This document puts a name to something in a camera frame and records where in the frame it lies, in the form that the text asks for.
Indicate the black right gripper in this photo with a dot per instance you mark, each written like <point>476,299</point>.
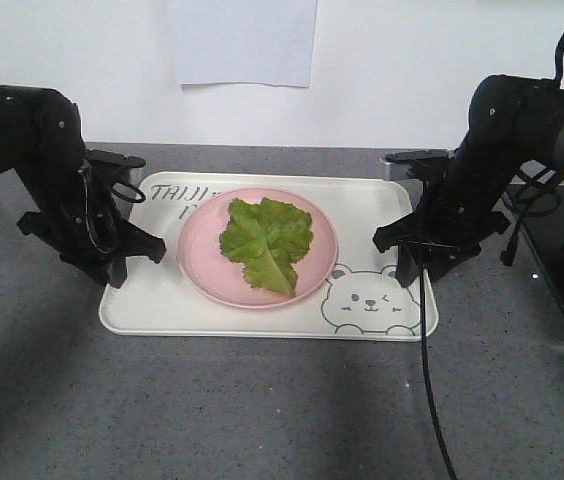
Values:
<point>455,213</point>

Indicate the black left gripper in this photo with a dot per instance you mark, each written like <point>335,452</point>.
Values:
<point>79,218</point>

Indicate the cream bear serving tray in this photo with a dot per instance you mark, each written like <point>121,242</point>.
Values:
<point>360,300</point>

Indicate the pink round plate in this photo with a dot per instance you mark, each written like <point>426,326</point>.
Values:
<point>201,262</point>

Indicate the green lettuce leaf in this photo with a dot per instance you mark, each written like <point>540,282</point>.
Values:
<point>267,238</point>

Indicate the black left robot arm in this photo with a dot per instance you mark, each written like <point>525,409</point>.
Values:
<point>40,133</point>

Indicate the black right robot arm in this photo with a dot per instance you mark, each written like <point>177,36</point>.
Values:
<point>512,120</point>

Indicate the white paper sheet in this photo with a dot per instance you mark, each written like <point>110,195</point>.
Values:
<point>242,42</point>

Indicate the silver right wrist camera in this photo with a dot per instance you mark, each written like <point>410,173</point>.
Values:
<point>424,165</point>

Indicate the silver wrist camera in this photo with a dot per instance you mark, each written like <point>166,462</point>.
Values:
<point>424,165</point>
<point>116,169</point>

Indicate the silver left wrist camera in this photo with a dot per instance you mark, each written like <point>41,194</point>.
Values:
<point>116,169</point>

